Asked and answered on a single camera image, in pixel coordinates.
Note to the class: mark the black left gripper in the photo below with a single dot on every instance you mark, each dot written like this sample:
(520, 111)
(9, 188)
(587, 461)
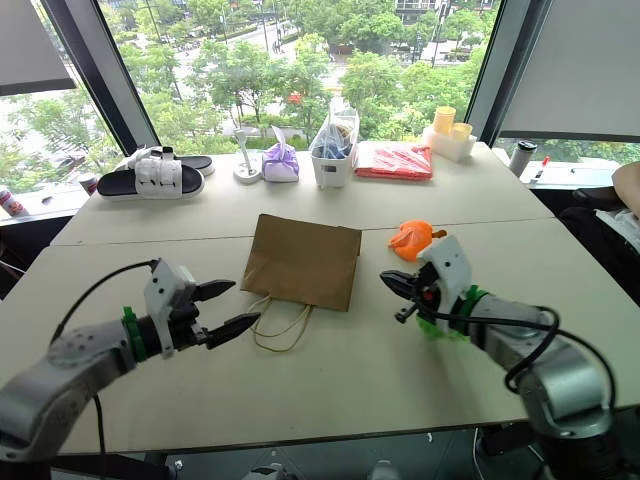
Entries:
(186, 320)

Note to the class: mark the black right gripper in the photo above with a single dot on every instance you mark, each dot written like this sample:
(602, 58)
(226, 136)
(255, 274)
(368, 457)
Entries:
(430, 290)

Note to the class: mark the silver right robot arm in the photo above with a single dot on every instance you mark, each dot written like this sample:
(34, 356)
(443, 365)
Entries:
(555, 370)

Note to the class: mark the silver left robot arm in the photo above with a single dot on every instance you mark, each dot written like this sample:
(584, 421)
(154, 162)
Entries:
(60, 370)

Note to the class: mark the brown paper bag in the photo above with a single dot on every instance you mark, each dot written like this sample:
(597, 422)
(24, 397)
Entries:
(302, 260)

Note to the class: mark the red packet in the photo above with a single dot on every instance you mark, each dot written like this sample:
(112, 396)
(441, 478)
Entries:
(395, 161)

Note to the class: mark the purple plastic bag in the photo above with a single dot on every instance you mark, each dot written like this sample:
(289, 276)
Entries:
(280, 165)

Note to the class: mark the orange plastic toy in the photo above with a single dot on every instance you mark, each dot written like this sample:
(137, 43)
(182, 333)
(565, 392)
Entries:
(412, 240)

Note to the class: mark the white stand with round base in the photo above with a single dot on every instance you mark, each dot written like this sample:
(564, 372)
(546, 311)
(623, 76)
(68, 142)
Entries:
(246, 167)

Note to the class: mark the black and white slipper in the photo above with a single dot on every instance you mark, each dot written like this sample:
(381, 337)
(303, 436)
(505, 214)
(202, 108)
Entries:
(150, 182)
(200, 162)

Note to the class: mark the white bin with packets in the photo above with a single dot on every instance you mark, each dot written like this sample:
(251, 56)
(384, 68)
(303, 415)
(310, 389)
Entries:
(332, 160)

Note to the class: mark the white rectangular container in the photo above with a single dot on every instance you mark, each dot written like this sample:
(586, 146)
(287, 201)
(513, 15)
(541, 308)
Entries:
(447, 145)

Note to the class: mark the short yellow cup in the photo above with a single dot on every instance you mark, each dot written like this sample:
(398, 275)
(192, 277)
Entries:
(461, 132)

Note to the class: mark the grey tumbler with black lid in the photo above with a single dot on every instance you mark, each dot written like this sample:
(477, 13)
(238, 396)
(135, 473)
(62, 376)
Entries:
(520, 159)

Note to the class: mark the tall yellow cup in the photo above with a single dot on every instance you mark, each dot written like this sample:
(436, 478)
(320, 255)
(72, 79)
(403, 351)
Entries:
(444, 120)

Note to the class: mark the red and white paper cup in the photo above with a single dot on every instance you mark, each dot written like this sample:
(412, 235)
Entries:
(89, 184)

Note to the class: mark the red and white pen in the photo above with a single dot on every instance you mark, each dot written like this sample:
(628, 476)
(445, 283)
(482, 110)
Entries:
(541, 167)

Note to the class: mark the seated person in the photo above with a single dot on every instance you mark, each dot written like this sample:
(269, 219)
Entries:
(610, 240)

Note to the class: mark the red and white can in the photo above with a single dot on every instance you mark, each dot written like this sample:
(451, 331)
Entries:
(11, 202)

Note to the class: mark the grey roller blind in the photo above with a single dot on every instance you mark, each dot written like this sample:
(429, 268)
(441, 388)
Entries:
(27, 45)
(580, 70)

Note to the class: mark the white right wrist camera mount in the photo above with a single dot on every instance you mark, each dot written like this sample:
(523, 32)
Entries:
(450, 265)

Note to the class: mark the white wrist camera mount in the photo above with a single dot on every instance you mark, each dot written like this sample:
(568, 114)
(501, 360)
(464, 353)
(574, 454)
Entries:
(450, 265)
(161, 295)

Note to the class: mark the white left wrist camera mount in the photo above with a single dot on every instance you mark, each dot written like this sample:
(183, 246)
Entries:
(161, 295)

